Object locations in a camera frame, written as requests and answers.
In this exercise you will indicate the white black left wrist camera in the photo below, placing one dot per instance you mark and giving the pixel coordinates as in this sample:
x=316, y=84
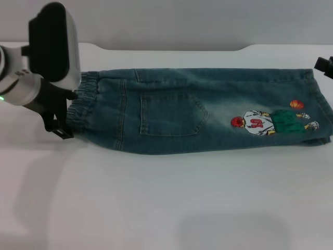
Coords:
x=52, y=41

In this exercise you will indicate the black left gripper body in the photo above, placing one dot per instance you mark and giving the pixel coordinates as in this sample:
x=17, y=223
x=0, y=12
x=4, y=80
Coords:
x=49, y=101

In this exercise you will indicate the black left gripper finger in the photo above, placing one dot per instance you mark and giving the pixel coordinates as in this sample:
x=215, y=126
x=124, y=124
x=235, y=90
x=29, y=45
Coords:
x=70, y=94
x=62, y=132

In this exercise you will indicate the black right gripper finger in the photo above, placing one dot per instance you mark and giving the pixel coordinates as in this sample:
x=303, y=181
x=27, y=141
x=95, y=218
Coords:
x=322, y=64

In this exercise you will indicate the blue denim shorts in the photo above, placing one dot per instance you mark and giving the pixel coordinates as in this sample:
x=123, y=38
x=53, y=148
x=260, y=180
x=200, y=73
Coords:
x=182, y=117

